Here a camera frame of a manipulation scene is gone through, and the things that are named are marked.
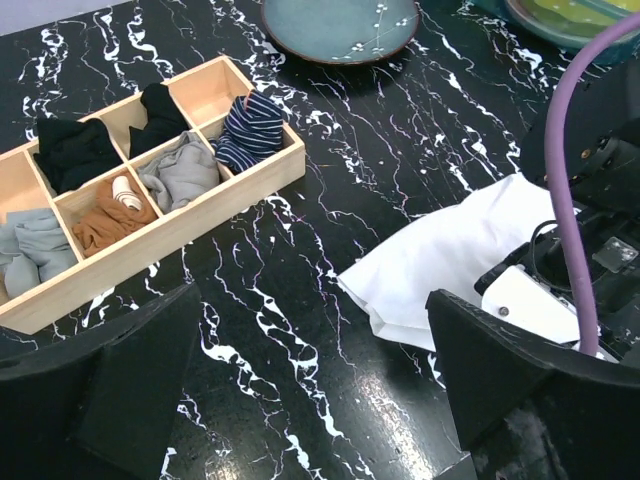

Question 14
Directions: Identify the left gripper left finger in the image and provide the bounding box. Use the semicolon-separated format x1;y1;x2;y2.
1;284;201;479

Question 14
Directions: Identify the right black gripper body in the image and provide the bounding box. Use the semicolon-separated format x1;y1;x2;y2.
519;57;640;351

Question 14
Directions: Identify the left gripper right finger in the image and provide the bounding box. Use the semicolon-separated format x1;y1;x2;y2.
426;290;639;479

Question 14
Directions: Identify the white underwear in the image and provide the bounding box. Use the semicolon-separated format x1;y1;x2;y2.
338;174;554;351

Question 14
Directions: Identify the teal transparent plastic bin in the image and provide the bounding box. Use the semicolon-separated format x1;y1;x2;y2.
469;0;640;66

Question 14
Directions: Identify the yellow-green dotted plate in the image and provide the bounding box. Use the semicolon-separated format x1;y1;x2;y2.
505;0;639;37

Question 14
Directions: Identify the grey rolled cloth left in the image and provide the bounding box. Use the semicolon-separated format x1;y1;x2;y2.
1;208;78;299

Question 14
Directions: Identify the grey rolled cloth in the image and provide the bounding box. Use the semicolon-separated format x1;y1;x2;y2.
1;208;78;299
136;131;220;214

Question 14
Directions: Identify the brown rolled cloth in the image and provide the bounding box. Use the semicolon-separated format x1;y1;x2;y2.
72;173;158;257

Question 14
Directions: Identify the wooden divided organizer box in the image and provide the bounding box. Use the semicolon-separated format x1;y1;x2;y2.
1;56;305;334

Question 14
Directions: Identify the grey rolled cloth middle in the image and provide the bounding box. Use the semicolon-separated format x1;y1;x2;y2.
136;131;220;214

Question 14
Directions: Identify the blue-green ceramic plate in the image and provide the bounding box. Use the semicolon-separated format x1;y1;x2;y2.
261;0;420;65

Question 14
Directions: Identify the small black rolled cloth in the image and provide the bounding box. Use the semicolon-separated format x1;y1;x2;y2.
129;83;190;158

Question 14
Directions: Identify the navy striped rolled cloth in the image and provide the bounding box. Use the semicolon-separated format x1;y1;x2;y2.
208;90;284;174

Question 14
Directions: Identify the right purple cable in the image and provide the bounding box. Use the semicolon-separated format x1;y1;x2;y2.
543;10;640;357

